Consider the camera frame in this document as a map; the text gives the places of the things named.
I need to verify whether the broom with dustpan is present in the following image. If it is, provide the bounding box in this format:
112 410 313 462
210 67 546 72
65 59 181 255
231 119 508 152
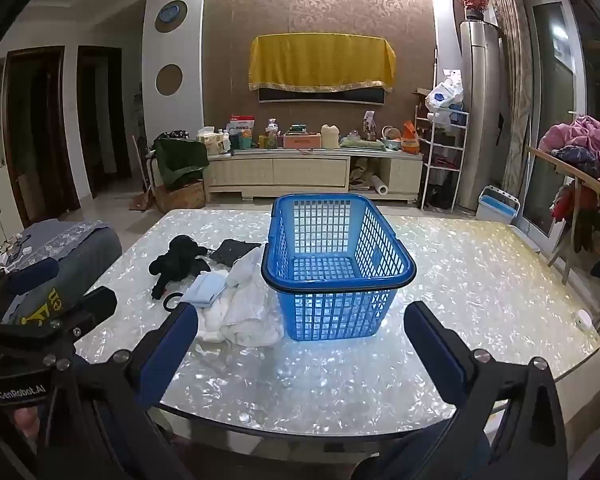
129 134 156 211

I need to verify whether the orange bag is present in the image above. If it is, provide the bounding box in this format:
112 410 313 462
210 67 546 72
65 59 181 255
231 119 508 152
401 121 421 154

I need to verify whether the white quilted towel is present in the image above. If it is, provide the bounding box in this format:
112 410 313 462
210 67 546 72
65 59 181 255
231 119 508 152
215 247 286 348

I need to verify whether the white wire rack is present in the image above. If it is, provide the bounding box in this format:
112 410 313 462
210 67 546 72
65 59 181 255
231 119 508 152
414 50 470 211

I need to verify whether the pale blue cloth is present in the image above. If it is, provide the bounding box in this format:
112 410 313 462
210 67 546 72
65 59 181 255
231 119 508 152
181 271 228 308

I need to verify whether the yellow fringed cloth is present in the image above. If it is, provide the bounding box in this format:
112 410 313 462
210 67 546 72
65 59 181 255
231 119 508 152
248 33 397 93

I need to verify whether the dark cloth with yellow print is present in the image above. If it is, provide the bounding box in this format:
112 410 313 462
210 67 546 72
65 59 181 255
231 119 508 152
17 287 73 328

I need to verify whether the pink box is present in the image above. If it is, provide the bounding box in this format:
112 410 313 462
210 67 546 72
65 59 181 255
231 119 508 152
283 132 323 149

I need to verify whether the blue plastic basket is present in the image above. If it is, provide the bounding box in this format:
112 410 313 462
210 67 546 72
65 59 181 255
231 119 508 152
261 193 417 342

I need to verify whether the red flower vase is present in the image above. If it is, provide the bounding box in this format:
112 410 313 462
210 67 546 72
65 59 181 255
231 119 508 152
455 0 492 22

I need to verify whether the standing air conditioner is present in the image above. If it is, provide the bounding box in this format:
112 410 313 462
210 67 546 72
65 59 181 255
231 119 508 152
457 19 505 212

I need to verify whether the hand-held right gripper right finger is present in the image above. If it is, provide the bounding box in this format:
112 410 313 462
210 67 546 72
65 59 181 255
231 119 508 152
404 301 569 480

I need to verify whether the person's left hand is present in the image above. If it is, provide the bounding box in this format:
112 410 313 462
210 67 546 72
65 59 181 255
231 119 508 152
14 406 42 439

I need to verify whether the dark grey cloth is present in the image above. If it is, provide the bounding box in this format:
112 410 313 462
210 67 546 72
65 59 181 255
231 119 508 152
210 239 262 268

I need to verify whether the white plastic bag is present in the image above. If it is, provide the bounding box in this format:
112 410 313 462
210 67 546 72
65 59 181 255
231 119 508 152
425 69 465 113

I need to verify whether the dark wooden door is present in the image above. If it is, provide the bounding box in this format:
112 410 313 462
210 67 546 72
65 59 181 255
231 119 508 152
76 46 132 200
2 46 81 228

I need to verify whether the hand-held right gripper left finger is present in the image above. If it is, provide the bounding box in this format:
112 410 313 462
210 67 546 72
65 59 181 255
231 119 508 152
40 302 199 480

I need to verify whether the cream television cabinet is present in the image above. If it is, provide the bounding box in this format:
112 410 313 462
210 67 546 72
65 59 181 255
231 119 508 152
203 147 425 205

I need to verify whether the black plush cloth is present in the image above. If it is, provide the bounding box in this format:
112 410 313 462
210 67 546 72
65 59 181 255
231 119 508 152
148 235 212 301

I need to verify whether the green cloth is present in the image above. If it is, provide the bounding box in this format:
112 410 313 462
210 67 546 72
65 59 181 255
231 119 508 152
152 137 211 191

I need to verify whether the tissue box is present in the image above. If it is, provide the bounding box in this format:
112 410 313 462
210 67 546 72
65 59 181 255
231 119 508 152
197 127 227 157

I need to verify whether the wicker basket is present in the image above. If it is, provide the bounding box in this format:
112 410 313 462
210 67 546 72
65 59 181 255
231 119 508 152
154 180 207 212

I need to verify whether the pile of pink clothes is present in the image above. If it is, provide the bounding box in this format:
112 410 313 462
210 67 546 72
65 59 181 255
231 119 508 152
537 115 600 178

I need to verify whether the grey sofa with lace cover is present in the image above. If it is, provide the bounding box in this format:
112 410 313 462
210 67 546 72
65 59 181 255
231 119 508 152
2 220 123 326

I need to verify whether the blue and white bucket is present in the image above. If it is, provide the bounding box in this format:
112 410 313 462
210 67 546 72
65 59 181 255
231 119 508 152
477 186 521 225

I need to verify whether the white fluffy cloth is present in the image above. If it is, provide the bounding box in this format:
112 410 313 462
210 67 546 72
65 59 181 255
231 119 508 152
196 305 236 345

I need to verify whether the patterned curtain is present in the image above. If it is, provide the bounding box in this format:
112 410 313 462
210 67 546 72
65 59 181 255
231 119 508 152
486 0 535 201

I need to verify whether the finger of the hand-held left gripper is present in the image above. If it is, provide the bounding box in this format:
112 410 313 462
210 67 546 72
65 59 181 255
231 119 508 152
55 286 118 332
2 257 61 298

